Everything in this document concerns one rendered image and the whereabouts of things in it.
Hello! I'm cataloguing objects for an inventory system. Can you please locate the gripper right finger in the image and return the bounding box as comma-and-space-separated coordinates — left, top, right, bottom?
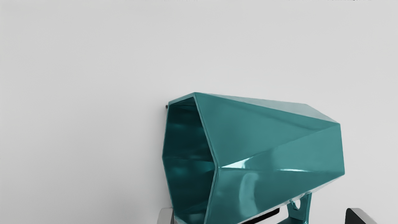
345, 208, 378, 224

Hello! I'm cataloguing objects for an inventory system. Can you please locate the teal faceted mug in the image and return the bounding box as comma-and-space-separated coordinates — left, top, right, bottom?
162, 92, 345, 224

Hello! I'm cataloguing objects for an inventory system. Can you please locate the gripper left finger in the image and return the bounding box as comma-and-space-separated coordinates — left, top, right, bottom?
157, 208, 175, 224

